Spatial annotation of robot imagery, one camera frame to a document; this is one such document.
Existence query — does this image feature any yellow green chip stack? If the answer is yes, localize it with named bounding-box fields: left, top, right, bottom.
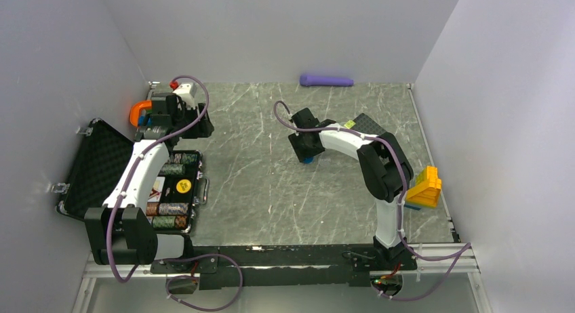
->
left=159, top=164, right=186, bottom=175

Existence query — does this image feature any purple cylinder tube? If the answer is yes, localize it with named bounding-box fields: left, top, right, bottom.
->
left=299, top=74, right=355, bottom=87

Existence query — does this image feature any blue green chip stack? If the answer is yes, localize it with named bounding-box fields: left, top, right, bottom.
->
left=170, top=152, right=198, bottom=165

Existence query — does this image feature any black poker chip case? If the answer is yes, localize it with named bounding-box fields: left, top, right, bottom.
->
left=56, top=118, right=203, bottom=234

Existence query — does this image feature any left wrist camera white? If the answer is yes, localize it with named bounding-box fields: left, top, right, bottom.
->
left=170, top=81, right=197, bottom=110

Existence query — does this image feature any red triangle all-in marker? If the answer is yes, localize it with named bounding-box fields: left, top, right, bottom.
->
left=148, top=188, right=161, bottom=203

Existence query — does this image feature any dark grey building plate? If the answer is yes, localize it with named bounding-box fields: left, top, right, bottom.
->
left=343, top=113, right=386, bottom=136

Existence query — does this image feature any playing card deck ace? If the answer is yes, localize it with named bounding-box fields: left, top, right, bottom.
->
left=152, top=176, right=165, bottom=195

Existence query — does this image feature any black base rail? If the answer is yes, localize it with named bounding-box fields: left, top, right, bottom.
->
left=150, top=243, right=418, bottom=290

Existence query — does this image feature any blue yellow toy tile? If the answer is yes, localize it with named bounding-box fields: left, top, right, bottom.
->
left=404, top=203, right=422, bottom=211

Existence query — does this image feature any yellow round dealer button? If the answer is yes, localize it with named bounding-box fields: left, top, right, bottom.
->
left=176, top=179, right=193, bottom=194

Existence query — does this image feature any yellow toy block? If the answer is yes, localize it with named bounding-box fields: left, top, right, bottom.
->
left=405, top=166, right=443, bottom=208

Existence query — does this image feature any brown red chip stack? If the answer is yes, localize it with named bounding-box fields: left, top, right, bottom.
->
left=146, top=203, right=159, bottom=216

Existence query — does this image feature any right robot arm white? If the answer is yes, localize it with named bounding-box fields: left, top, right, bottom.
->
left=288, top=108, right=414, bottom=270

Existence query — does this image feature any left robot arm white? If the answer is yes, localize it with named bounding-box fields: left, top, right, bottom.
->
left=83, top=93, right=214, bottom=272

